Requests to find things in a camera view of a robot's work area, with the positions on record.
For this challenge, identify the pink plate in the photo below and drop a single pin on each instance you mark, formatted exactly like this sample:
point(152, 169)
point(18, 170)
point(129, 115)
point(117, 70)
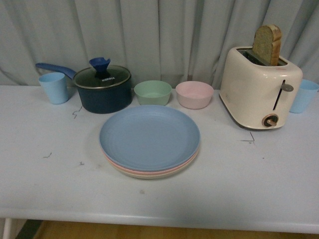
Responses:
point(149, 170)

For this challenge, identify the pink bowl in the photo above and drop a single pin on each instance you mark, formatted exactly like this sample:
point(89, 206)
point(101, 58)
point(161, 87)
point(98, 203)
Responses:
point(194, 94)

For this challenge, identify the grey curtain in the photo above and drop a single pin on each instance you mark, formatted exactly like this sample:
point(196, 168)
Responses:
point(169, 40)

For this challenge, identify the cream plate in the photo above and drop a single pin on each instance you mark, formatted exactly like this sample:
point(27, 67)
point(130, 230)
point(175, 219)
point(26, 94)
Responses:
point(153, 175)

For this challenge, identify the toast slice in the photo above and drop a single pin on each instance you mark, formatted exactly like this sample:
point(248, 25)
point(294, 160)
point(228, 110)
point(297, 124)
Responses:
point(267, 43)

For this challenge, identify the green bowl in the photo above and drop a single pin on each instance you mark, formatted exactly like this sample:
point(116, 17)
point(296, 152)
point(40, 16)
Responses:
point(153, 92)

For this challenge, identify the glass pot lid blue knob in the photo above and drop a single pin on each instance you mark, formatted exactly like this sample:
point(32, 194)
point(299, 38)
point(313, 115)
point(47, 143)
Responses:
point(101, 75)

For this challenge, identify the dark blue saucepan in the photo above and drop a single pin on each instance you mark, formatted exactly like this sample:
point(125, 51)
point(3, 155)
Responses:
point(100, 101)

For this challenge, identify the cream toaster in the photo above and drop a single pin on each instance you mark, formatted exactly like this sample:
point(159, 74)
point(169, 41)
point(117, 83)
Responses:
point(256, 95)

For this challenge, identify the blue plate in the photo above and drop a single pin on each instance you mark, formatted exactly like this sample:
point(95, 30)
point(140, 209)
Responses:
point(149, 137)

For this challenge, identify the light blue cup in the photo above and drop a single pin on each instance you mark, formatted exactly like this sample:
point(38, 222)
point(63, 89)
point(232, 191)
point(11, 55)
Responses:
point(305, 95)
point(54, 85)

